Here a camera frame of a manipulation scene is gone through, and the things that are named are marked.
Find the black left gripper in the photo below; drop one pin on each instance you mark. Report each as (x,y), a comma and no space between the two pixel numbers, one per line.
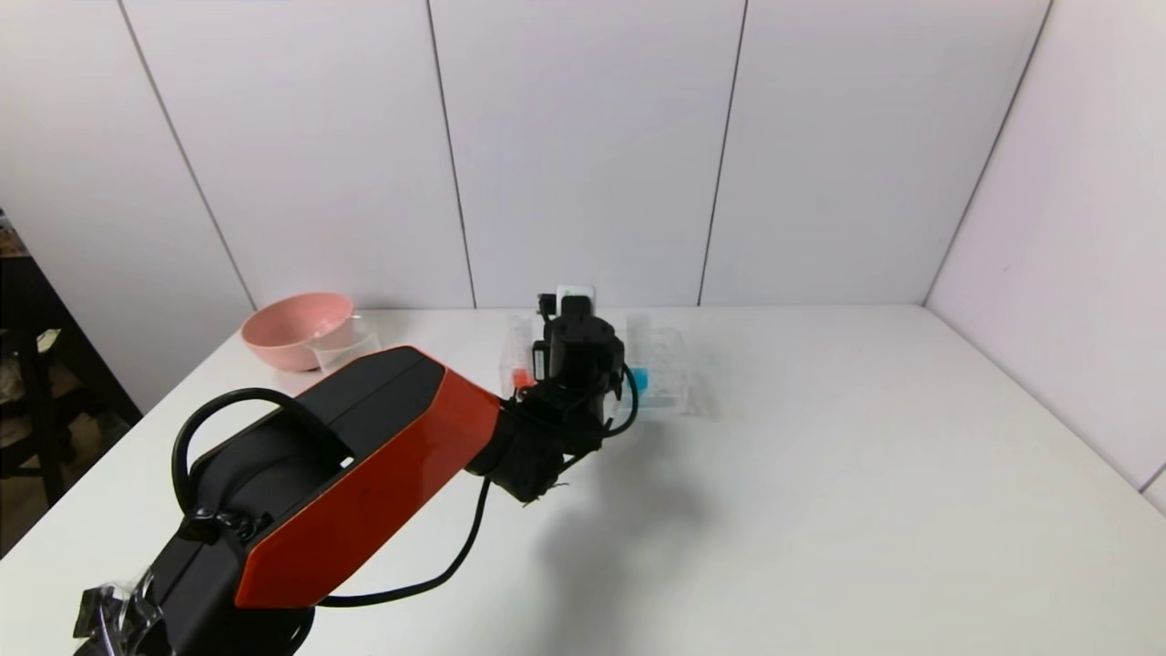
(539,362)

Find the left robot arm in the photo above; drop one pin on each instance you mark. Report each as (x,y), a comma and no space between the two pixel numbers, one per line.
(364,456)

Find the test tube with red pigment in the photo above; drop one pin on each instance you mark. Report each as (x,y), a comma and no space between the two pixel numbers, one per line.
(521,378)

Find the test tube with blue pigment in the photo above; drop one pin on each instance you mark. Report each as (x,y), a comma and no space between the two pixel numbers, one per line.
(640,377)

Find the clear acrylic test tube rack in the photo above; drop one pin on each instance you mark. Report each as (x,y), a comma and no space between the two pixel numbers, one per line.
(669,383)

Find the clear glass beaker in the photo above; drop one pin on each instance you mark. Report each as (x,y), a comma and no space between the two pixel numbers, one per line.
(351,339)

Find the pink bowl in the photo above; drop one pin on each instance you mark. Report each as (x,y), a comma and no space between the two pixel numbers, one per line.
(287,333)

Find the dark furniture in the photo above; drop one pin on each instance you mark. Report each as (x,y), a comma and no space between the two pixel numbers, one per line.
(36,437)

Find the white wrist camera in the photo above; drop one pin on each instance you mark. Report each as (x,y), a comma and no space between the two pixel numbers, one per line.
(576,296)

